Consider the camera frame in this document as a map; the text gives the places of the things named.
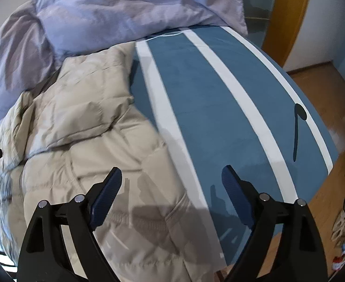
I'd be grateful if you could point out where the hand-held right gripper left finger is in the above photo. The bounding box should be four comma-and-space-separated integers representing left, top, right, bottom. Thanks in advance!
16, 167, 123, 282

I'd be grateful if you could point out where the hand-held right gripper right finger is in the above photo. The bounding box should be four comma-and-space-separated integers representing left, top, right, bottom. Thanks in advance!
222, 164, 329, 282

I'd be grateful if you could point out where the beige puffer jacket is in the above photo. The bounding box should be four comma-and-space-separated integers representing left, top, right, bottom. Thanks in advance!
0, 43, 227, 282

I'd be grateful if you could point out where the blue white striped bed sheet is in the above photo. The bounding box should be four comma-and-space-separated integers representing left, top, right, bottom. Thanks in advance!
0, 25, 339, 274

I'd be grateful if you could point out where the lilac duvet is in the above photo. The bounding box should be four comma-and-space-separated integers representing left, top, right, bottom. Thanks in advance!
0, 0, 248, 137

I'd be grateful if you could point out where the glass door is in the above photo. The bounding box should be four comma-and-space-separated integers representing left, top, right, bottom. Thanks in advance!
243, 0, 280, 47

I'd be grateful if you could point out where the white cable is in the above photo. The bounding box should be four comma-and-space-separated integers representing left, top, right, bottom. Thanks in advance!
144, 31, 187, 41

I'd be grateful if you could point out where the yellow wooden door frame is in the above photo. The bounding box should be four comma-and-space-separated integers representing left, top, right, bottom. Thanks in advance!
262, 0, 313, 68

